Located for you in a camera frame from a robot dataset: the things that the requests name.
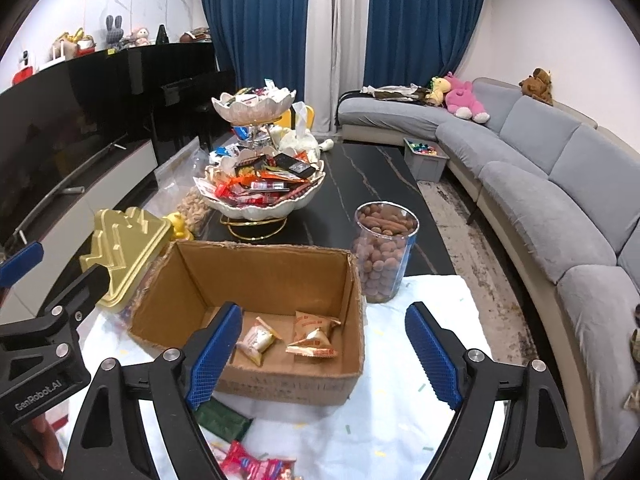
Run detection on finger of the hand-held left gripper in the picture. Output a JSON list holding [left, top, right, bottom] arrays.
[[0, 241, 45, 289], [0, 261, 112, 361]]

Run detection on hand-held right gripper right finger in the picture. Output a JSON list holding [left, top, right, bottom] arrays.
[[404, 301, 583, 480]]

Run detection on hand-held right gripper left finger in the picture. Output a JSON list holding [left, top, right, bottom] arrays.
[[64, 301, 244, 480]]

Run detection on dark green snack packet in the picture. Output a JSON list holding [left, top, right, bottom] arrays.
[[194, 400, 254, 445]]

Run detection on brown cardboard box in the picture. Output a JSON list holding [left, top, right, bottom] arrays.
[[126, 240, 369, 409]]

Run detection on pink red snack packet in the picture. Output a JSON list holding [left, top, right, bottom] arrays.
[[212, 440, 299, 480]]

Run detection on small heap of wrapped snacks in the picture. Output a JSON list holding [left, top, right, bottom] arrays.
[[220, 80, 296, 108]]

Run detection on person's left hand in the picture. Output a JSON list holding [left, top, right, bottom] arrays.
[[27, 412, 65, 473]]

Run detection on colourful striped printed mat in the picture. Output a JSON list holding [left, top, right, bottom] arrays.
[[47, 402, 72, 433]]

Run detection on cream snack packet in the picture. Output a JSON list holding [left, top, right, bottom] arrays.
[[235, 316, 282, 367]]

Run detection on gold-lidded clear candy jar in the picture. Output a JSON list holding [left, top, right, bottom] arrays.
[[79, 206, 174, 315]]

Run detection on light blue speckled cloth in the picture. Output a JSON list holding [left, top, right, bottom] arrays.
[[55, 274, 507, 480]]

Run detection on orange beige snack packet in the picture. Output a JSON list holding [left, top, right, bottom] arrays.
[[285, 327, 340, 362], [294, 310, 342, 337]]

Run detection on small yellow figure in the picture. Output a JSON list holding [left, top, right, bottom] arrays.
[[161, 211, 195, 242]]

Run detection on clear plastic cup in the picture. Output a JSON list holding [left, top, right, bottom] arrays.
[[352, 201, 420, 305]]

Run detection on patterned floor rug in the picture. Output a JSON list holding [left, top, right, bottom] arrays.
[[417, 177, 546, 376]]

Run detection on clear bag of peanuts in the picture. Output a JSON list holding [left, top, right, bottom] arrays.
[[152, 135, 215, 238]]

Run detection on black television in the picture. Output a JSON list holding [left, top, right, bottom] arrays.
[[0, 49, 151, 251]]

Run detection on white two-tier snack stand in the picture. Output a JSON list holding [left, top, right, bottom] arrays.
[[192, 87, 327, 233]]

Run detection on pile of assorted snack packets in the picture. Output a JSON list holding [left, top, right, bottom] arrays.
[[197, 142, 323, 206]]

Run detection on white red toy robot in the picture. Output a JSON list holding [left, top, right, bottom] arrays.
[[12, 50, 37, 86]]

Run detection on grey toy storage bin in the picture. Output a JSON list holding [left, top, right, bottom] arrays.
[[402, 137, 452, 183]]

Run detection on grey sectional sofa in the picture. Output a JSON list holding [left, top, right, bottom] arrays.
[[336, 76, 640, 466]]

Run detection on black upright piano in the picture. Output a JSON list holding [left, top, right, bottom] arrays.
[[125, 41, 237, 167]]

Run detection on gold ornament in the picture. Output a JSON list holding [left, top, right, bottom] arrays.
[[52, 30, 93, 53]]

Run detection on white plastic bag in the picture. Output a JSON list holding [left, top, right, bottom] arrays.
[[270, 101, 322, 161]]

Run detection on grey bunny plush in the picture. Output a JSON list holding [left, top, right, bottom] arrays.
[[104, 14, 126, 51]]

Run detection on yellow chair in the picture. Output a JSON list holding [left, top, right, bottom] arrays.
[[274, 104, 316, 132]]

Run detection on pink plush toy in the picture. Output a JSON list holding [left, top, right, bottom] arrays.
[[442, 72, 492, 125]]

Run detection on yellow green plush toy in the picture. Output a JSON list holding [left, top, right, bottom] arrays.
[[425, 76, 451, 107]]

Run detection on pile of clothes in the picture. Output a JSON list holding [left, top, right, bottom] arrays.
[[360, 82, 435, 105]]

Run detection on brown plush toy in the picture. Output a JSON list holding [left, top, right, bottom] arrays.
[[518, 67, 555, 107]]

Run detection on blue curtain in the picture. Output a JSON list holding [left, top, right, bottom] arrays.
[[362, 0, 490, 96], [197, 0, 315, 103]]

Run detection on white sheer curtain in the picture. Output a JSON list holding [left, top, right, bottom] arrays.
[[305, 0, 373, 133]]

